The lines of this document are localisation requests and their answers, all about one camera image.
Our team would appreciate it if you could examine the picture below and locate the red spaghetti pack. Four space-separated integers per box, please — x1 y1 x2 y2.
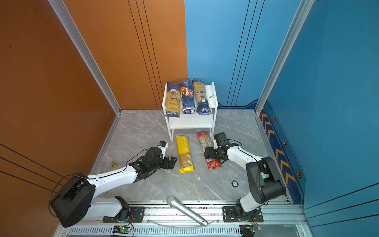
197 131 222 169

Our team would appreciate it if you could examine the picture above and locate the blue yellow portrait spaghetti pack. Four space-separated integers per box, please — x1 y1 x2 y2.
192 80 212 116

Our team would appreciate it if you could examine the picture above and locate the dark blue Barilla spaghetti pack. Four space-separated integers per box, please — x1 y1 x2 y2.
180 79 195 114

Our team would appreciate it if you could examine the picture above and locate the blue yellow pasta bag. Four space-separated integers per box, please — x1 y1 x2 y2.
165 82 181 118

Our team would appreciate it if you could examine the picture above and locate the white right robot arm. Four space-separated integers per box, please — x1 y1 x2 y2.
204 132 287 222

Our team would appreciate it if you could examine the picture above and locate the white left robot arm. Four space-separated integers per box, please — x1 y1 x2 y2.
50 144 178 228

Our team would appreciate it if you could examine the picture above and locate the silver microphone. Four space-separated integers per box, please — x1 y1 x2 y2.
166 196 209 227

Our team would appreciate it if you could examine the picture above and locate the white metal shelf rack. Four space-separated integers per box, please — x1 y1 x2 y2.
162 82 218 142

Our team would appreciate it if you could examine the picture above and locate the green circuit board left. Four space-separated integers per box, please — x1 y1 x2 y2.
112 225 133 236

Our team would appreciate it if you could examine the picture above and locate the circuit board right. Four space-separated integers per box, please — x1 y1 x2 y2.
239 225 262 237

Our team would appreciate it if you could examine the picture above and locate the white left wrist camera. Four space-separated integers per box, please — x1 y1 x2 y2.
157 141 168 157

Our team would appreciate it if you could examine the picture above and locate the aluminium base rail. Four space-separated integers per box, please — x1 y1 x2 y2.
55 199 312 237

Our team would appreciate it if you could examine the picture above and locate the aluminium corner post right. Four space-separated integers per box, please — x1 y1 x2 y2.
254 0 315 115

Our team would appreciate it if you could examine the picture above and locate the aluminium corner post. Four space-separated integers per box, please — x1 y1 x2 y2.
254 0 315 115
48 0 121 115

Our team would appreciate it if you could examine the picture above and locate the aluminium corner post left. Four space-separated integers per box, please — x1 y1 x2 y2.
48 0 121 115

